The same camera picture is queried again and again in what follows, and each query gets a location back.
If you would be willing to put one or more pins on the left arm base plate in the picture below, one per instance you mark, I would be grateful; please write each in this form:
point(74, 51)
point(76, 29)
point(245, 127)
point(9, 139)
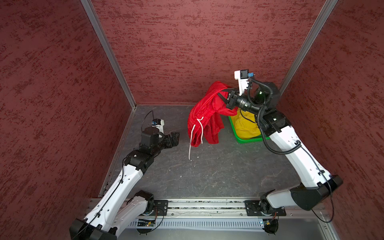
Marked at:
point(159, 207)

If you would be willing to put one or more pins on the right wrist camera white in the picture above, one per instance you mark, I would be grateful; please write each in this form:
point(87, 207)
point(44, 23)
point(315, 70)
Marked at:
point(242, 77)

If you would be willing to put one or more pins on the left small circuit board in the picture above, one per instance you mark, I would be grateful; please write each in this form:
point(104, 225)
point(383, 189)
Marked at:
point(146, 223)

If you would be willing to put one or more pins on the red shorts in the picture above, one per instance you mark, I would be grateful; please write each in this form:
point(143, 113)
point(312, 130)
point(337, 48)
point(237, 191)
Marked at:
point(204, 121)

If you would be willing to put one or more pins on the right small circuit board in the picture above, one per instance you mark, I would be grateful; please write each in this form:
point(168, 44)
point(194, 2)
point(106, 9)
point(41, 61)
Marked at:
point(271, 226)

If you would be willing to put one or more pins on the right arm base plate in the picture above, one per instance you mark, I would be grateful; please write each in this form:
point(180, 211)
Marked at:
point(255, 207)

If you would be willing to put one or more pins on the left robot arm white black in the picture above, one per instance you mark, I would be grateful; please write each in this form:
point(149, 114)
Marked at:
point(109, 218)

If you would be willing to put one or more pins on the aluminium corner post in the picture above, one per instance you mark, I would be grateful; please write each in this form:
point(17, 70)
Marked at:
point(316, 28)
point(97, 26)

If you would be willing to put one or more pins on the slotted cable duct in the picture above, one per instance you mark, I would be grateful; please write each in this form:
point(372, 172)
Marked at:
point(213, 224)

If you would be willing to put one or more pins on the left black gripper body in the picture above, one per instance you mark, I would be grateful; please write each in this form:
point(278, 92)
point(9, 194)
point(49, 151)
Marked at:
point(165, 142)

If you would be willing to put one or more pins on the aluminium mounting rail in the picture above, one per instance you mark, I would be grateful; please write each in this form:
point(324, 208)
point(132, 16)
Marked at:
point(230, 208)

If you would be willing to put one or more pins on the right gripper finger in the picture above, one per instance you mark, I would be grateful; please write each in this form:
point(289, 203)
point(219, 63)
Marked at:
point(229, 91)
point(224, 97)

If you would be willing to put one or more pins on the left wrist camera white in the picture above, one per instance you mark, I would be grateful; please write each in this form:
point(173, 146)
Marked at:
point(159, 124)

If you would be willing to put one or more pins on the right aluminium corner post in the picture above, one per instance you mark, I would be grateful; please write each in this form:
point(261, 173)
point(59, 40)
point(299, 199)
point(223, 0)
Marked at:
point(316, 28)

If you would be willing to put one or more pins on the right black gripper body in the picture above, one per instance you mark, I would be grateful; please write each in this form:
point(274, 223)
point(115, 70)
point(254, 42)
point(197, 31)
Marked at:
point(241, 101)

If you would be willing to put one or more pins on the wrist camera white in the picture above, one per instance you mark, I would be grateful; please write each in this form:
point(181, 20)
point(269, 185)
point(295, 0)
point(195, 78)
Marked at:
point(159, 124)
point(242, 77)

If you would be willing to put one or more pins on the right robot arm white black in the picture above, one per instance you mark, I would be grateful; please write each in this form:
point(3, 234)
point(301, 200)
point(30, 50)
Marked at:
point(280, 138)

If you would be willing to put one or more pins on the left aluminium corner post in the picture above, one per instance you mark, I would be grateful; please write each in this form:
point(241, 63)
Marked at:
point(97, 26)

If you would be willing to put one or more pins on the small circuit board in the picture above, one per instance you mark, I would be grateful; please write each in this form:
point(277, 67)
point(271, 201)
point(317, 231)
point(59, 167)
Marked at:
point(271, 226)
point(146, 223)

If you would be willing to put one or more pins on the yellow shorts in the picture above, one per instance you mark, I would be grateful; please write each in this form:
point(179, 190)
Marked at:
point(245, 125)

